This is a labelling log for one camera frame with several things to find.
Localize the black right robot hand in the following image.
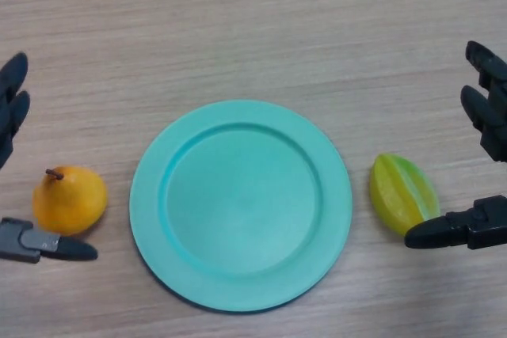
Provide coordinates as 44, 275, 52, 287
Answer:
404, 40, 507, 251

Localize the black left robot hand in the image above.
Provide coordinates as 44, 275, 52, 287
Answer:
0, 51, 99, 264

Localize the yellow pear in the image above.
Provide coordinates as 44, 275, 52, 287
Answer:
31, 165, 109, 236

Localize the green round plate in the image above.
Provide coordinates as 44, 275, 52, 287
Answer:
128, 100, 353, 313

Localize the yellow-green starfruit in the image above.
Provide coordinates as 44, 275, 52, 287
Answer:
369, 153, 442, 237

